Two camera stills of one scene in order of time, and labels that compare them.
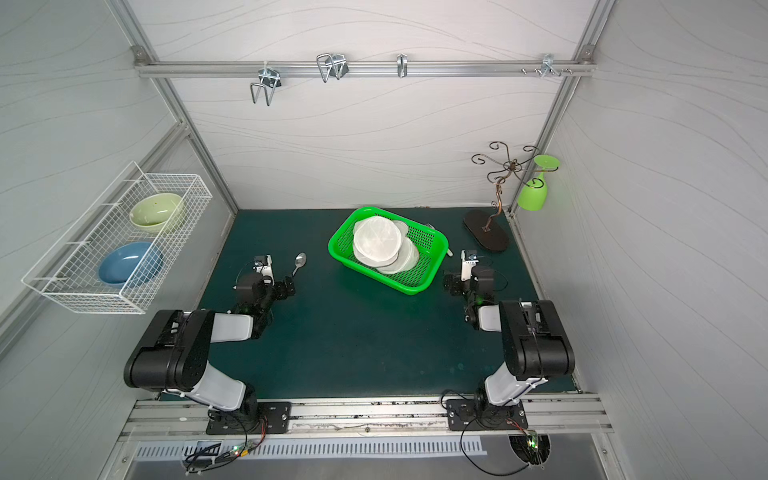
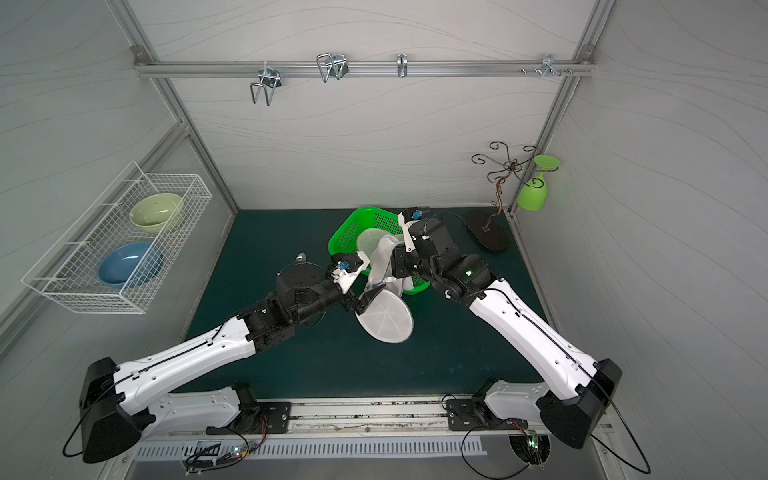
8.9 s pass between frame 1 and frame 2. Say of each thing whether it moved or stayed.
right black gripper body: moved
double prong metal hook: stayed
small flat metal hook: stayed
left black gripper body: moved
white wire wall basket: stayed
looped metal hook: stayed
